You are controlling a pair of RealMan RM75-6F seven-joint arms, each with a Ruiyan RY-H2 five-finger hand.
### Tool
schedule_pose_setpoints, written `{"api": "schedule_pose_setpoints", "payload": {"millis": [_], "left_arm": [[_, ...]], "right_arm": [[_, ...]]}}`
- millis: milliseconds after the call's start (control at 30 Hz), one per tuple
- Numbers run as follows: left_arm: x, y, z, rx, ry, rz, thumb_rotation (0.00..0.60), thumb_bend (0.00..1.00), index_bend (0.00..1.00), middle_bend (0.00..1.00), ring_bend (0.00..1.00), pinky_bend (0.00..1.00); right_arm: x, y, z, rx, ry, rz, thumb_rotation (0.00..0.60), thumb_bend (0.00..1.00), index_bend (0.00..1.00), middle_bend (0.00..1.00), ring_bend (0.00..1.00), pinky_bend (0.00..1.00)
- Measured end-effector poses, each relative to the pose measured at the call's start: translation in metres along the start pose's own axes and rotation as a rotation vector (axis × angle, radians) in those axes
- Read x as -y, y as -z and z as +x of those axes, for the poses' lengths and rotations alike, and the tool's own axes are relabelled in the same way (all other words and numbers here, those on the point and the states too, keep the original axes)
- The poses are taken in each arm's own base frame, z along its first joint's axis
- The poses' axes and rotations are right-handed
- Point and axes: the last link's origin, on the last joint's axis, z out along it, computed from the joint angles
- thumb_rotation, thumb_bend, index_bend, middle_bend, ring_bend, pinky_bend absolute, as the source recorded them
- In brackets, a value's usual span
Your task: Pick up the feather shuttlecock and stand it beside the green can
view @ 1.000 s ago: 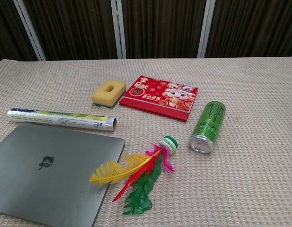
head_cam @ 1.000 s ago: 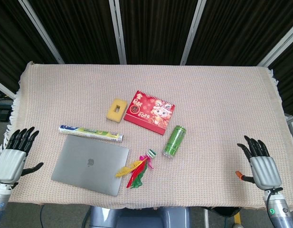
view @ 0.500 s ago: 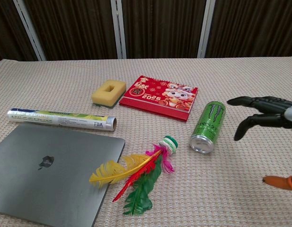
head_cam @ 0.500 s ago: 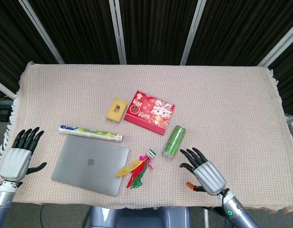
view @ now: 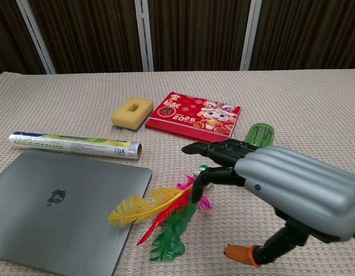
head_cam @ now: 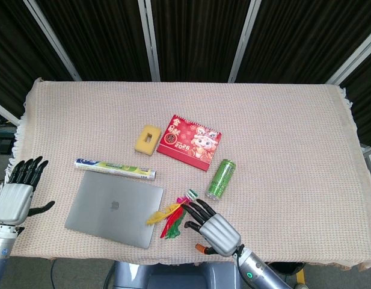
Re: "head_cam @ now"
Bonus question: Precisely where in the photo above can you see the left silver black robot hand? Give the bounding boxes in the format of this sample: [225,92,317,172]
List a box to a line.
[0,156,56,227]

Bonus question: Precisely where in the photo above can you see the white screen frame post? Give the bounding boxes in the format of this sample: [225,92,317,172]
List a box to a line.
[325,35,371,85]
[22,0,82,81]
[228,0,262,83]
[138,0,161,82]
[0,99,21,126]

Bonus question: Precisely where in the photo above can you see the grey robot torso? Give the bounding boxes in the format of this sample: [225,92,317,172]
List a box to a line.
[108,261,243,289]

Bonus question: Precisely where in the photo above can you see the black pleated screen panel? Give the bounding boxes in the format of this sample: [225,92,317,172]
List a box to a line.
[150,0,252,82]
[34,0,152,82]
[235,0,371,84]
[0,0,75,120]
[338,51,371,148]

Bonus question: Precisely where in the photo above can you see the yellow sponge with hole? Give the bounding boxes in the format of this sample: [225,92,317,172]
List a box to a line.
[133,125,162,151]

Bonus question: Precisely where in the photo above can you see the cling film roll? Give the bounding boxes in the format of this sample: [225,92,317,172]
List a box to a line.
[73,158,157,181]

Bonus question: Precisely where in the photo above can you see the beige woven tablecloth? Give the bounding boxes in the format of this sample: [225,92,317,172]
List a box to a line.
[9,77,371,270]

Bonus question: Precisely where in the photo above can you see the black cable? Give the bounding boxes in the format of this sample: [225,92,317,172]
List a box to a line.
[49,258,58,289]
[104,261,117,289]

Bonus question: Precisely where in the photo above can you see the grey closed laptop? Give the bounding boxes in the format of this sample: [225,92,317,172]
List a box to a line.
[64,170,164,249]

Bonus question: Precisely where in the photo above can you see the red 2026 desk calendar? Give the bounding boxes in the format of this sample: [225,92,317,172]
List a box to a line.
[156,114,222,172]

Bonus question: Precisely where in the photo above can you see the green energy drink can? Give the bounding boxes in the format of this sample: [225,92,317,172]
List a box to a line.
[205,158,236,200]

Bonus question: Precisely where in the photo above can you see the colourful feather shuttlecock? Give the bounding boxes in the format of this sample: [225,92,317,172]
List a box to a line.
[146,188,200,240]

